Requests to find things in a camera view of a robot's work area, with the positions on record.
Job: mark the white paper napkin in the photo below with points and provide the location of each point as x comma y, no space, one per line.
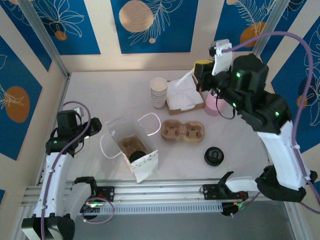
185,78

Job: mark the brown cardboard cup carrier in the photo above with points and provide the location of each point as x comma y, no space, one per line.
127,145
182,128

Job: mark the white paper bag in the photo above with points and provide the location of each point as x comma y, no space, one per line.
147,170

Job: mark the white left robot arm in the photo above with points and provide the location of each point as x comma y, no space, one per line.
58,180

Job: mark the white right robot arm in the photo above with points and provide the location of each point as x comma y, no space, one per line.
280,155

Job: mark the white napkin stack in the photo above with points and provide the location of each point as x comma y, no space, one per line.
183,97

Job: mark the pink holder cup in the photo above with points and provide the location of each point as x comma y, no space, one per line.
212,107

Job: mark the brown cardboard napkin box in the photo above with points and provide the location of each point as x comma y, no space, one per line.
187,109

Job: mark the white paper cup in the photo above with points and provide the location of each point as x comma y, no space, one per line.
158,96
158,93
158,84
158,99
158,105

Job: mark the circuit board with green light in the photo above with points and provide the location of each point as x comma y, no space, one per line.
91,206
230,210

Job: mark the aluminium table side rail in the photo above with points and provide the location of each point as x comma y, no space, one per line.
62,97

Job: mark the aluminium frame post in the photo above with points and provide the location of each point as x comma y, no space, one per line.
45,37
273,17

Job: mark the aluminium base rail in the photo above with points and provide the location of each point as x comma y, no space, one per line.
162,191

